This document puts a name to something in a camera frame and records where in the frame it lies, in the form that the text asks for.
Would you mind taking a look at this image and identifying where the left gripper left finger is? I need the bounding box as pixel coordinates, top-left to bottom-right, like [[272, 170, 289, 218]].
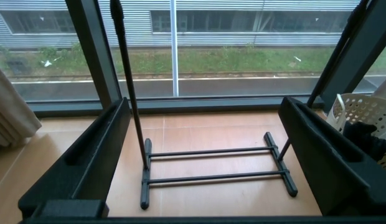
[[17, 97, 132, 218]]

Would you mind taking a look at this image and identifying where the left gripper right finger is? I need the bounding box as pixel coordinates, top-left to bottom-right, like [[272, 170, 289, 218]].
[[278, 96, 386, 217]]

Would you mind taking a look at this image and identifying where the black clothes rack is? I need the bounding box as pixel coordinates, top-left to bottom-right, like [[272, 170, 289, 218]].
[[110, 0, 371, 210]]

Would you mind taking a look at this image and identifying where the heap of clothes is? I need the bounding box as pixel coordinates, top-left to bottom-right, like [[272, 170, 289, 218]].
[[342, 121, 386, 162]]

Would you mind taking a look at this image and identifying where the white laundry basket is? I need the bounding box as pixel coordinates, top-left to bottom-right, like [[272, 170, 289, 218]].
[[326, 93, 386, 174]]

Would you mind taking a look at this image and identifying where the beige curtain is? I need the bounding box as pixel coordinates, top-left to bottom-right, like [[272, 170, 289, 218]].
[[0, 62, 43, 149]]

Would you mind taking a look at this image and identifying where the window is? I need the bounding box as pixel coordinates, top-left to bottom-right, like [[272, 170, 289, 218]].
[[0, 0, 386, 118]]

